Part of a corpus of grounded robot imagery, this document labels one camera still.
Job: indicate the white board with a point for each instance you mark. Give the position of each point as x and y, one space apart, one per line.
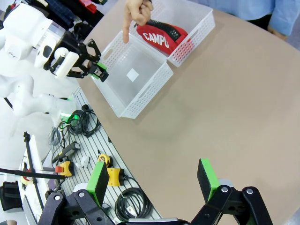
38 164

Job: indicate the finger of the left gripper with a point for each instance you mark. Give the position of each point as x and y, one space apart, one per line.
86 73
93 51

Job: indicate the black tripod stand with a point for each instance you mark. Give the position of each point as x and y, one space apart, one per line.
26 135

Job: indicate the navy garment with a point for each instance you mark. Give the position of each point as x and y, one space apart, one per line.
61 11

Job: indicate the white perforated plastic basket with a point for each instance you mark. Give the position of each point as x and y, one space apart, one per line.
131 93
201 18

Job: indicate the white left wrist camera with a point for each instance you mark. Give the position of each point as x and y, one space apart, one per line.
66 63

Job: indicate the person's left forearm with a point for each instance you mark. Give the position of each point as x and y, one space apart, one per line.
286 16

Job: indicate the grey slotted platform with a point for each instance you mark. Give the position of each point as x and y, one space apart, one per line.
93 150

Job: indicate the red CAMPUS pouch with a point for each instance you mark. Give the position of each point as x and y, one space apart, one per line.
159 37

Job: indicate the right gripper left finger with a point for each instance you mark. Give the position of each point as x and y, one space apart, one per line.
98 180

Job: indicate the black rod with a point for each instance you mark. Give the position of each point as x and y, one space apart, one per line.
47 175

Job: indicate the yellow emergency stop button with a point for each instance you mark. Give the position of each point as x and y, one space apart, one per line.
66 168

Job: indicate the grey handheld controller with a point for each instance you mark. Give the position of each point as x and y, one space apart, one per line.
71 148

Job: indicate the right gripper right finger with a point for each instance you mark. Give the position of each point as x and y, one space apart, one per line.
207 182

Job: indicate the small white clip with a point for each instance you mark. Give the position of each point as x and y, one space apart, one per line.
83 161

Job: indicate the person's right hand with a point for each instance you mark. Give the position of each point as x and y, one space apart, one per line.
138 11

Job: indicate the yellow connector plug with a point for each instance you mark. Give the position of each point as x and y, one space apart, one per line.
113 177

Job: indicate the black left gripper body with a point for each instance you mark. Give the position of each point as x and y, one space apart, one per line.
70 42

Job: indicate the person's left hand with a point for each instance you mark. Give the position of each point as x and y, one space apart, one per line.
277 34

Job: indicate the person in blue shirt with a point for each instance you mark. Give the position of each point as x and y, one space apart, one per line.
234 7

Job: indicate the black fabric case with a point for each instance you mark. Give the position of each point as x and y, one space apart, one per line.
9 197

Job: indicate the red fabric item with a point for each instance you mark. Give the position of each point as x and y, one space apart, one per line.
90 7

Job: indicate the yellow tape roll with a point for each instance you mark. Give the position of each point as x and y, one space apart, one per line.
23 180

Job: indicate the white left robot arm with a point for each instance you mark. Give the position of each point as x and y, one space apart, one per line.
21 28

